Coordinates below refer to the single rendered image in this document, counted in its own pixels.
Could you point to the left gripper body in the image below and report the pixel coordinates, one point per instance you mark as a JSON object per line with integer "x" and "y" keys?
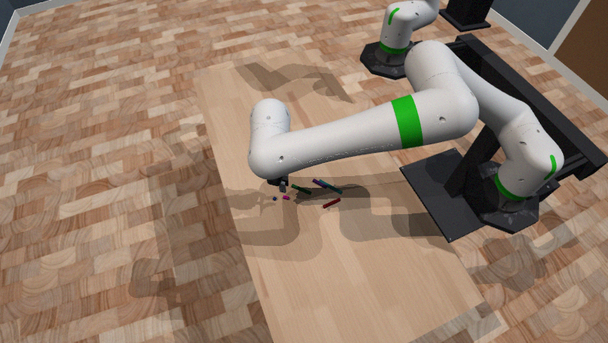
{"x": 276, "y": 182}

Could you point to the turquoise rod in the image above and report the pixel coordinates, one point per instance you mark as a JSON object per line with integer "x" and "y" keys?
{"x": 331, "y": 187}

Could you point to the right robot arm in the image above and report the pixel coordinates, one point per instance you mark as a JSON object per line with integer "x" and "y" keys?
{"x": 401, "y": 19}

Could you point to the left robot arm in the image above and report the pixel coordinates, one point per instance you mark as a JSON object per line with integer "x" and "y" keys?
{"x": 447, "y": 108}

